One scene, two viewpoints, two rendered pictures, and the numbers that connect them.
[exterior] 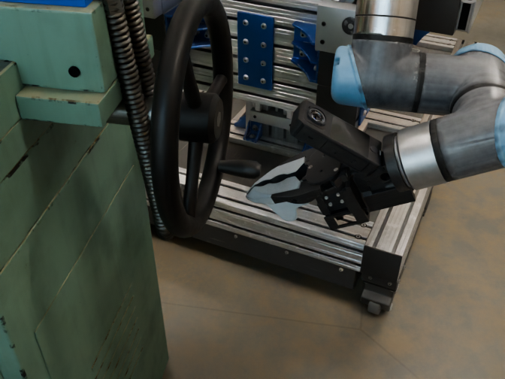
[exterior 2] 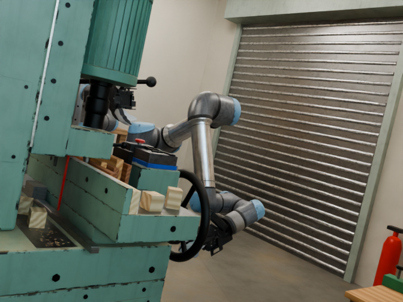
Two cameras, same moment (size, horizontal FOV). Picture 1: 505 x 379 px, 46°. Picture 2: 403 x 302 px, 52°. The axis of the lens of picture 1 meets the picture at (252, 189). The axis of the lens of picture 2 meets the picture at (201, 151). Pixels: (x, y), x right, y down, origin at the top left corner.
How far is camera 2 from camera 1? 107 cm
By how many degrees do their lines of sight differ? 57
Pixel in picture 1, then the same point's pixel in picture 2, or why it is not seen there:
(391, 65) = (214, 196)
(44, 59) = (159, 188)
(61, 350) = not seen: outside the picture
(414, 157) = (237, 220)
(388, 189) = (226, 236)
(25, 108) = not seen: hidden behind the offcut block
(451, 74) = (229, 198)
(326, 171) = (211, 231)
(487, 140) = (254, 212)
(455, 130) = (245, 211)
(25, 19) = (159, 173)
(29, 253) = not seen: hidden behind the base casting
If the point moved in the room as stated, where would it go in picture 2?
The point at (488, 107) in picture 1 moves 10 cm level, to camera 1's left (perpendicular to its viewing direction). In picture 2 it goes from (249, 204) to (234, 204)
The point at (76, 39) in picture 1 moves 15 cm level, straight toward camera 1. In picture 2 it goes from (173, 181) to (221, 195)
